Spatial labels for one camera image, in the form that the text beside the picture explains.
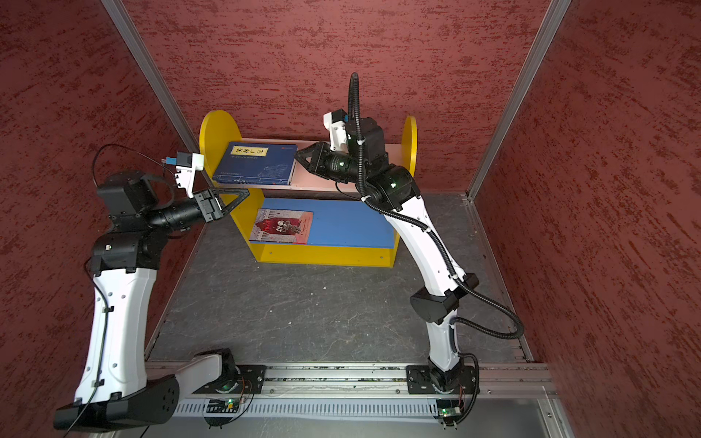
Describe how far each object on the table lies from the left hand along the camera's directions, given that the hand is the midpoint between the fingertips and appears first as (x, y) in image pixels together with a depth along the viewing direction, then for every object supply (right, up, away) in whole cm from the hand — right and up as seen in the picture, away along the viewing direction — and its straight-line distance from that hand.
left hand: (247, 201), depth 59 cm
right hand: (+10, +9, +1) cm, 14 cm away
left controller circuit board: (-12, -54, +12) cm, 57 cm away
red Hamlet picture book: (-1, -7, +31) cm, 32 cm away
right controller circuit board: (+49, -56, +12) cm, 75 cm away
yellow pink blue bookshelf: (+20, -9, +31) cm, 38 cm away
